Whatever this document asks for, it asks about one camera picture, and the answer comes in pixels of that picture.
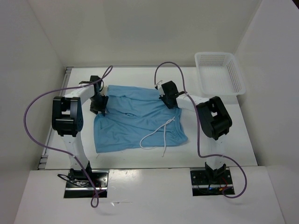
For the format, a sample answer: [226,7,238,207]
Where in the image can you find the light blue shorts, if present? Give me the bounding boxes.
[93,85,188,153]

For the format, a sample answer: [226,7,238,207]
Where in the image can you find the white perforated plastic basket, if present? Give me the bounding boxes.
[194,52,246,96]

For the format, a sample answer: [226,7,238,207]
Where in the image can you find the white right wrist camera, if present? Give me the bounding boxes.
[155,80,164,96]

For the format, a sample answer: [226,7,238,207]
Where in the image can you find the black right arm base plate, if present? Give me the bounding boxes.
[190,168,235,196]

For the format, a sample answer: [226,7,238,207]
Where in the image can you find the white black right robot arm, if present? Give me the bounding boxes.
[155,81,232,184]

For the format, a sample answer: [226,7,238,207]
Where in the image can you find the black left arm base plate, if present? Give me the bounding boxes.
[57,170,109,198]

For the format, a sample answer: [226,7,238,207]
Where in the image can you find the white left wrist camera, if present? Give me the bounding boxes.
[100,85,108,96]

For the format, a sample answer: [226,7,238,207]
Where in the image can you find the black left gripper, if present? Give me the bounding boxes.
[89,94,109,116]

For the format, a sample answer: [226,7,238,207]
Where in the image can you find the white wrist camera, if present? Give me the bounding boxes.
[155,80,164,96]
[100,85,108,96]

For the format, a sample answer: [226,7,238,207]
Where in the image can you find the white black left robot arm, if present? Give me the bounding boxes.
[52,76,108,187]

